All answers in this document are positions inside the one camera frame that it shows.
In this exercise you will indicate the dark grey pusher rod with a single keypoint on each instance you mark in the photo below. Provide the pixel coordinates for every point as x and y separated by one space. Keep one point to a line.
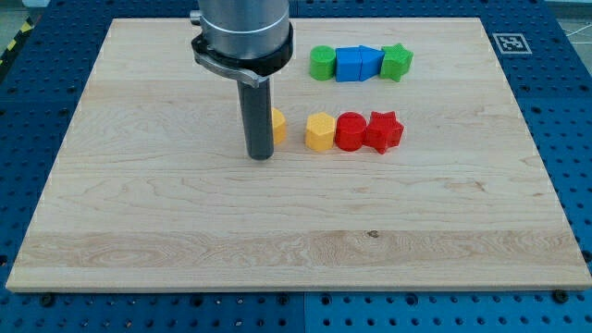
256 113

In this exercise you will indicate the yellow heart block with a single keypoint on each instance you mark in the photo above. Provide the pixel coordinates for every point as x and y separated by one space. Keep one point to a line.
279 124

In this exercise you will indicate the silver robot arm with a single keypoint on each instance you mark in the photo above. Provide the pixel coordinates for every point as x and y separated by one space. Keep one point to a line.
246 41

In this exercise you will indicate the yellow hexagon block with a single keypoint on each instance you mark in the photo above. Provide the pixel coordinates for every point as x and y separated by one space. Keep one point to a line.
320 132

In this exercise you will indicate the green cylinder block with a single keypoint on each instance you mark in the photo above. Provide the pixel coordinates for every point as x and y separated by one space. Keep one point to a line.
322 62

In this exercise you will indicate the red cylinder block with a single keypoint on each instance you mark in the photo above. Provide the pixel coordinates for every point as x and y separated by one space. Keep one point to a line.
350 131

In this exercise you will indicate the blue cube block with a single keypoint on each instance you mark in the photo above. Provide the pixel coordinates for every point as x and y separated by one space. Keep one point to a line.
348 64

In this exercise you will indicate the blue pentagon block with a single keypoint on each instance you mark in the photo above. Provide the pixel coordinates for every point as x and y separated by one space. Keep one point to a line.
371 62

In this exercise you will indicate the red star block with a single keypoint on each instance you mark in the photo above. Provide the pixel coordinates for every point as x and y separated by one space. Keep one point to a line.
383 131

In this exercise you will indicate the green star block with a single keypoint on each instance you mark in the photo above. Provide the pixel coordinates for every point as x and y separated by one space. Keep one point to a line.
396 62

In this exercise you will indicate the wooden board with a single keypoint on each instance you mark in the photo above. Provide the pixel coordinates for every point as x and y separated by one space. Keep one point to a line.
152 189

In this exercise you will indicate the white fiducial marker tag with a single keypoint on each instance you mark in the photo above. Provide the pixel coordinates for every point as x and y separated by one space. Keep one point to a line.
510 43

